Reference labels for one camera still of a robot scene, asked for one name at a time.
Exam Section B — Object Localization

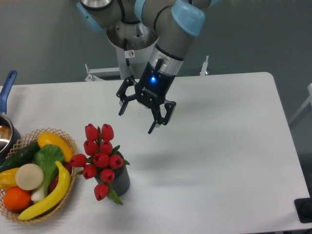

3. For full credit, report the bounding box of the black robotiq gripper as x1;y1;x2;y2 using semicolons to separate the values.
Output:
116;62;177;135

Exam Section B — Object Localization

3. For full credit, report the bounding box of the red tulip bouquet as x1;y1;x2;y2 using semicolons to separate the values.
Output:
70;123;130;205

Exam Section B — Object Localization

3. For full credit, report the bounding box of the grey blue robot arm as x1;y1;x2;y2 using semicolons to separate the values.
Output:
77;0;210;128

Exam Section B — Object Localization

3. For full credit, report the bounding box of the dark grey ribbed vase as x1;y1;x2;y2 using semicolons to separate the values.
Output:
93;152;130;205

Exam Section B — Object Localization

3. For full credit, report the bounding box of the dark red fruit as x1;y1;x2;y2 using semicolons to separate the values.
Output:
48;163;72;194

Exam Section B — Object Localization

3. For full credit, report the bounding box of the green bok choy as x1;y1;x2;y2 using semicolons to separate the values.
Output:
31;144;64;203

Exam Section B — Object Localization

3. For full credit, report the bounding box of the woven wicker basket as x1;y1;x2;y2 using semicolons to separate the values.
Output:
0;127;78;225

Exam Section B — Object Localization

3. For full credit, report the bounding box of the yellow banana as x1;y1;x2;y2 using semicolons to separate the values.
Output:
18;161;71;221

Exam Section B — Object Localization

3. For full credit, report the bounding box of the green cucumber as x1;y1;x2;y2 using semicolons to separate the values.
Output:
0;141;40;173

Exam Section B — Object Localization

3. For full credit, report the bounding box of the beige round disc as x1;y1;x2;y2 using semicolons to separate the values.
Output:
15;163;44;191

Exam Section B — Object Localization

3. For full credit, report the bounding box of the yellow bell pepper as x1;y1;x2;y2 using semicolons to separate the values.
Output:
0;168;19;191

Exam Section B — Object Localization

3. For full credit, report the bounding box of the orange fruit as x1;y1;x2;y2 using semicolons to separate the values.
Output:
3;187;31;211

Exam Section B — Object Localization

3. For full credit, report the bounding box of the black box at table edge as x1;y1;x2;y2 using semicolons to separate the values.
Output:
294;197;312;223

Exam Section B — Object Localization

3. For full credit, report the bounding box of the blue handled saucepan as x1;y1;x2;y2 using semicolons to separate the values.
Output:
0;70;21;165

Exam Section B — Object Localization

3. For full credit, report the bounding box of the white frame at right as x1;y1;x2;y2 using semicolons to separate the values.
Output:
289;83;312;129

